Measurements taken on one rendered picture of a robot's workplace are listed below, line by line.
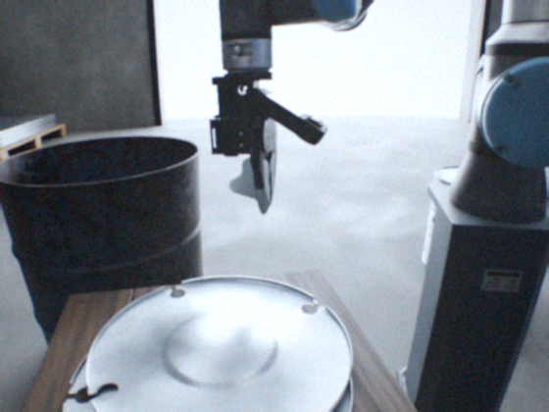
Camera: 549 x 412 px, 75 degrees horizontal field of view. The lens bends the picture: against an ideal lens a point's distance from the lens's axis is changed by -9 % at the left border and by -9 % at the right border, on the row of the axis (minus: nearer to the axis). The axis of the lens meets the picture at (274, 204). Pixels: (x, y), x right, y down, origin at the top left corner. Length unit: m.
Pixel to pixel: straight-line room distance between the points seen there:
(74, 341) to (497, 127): 0.53
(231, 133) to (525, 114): 0.37
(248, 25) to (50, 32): 4.22
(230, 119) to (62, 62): 4.15
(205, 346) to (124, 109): 4.12
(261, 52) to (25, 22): 4.35
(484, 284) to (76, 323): 0.58
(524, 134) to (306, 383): 0.34
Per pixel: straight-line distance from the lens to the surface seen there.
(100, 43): 4.51
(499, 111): 0.45
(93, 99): 4.56
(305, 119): 0.54
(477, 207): 0.61
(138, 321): 0.51
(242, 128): 0.55
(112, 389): 0.44
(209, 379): 0.41
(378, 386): 0.43
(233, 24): 0.55
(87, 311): 0.57
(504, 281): 0.65
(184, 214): 0.77
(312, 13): 0.52
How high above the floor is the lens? 0.66
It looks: 21 degrees down
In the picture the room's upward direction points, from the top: straight up
